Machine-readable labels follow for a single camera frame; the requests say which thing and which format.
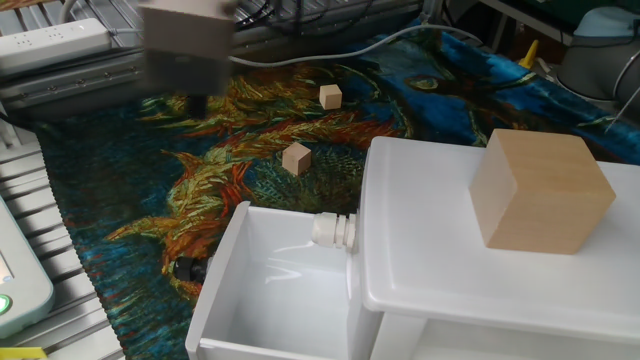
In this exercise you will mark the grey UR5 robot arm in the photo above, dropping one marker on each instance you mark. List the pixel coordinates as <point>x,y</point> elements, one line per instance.
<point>590,65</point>

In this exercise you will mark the small wooden cube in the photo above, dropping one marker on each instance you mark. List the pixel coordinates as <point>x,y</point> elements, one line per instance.
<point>296,158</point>
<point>330,96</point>

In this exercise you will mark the white plastic drawer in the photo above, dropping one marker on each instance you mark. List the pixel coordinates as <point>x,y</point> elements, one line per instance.
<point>280,300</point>

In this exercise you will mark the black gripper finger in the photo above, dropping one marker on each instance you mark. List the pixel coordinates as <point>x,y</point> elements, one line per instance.
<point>197,106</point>

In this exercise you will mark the silver Schunk gripper body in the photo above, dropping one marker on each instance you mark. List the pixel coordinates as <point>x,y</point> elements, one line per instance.
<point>185,50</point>

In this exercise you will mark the white plastic drawer cabinet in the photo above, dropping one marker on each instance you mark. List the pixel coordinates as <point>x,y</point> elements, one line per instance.
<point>425,240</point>

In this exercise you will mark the sunflower painting cloth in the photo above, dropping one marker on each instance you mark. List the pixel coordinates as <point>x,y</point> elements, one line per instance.
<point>150,175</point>

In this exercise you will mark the yellow plastic object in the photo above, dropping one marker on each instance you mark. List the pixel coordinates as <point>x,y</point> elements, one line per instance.
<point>529,55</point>

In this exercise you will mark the yellow tape piece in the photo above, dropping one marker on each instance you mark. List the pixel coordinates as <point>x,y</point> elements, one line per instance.
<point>20,353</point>

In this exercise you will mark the large wooden cube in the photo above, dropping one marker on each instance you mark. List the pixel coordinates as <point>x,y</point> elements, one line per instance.
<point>540,195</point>

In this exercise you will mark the teach pendant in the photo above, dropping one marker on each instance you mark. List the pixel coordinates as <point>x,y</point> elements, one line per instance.
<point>25,280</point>

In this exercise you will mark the white power strip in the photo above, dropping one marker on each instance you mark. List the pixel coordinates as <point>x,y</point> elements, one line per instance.
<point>50,45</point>

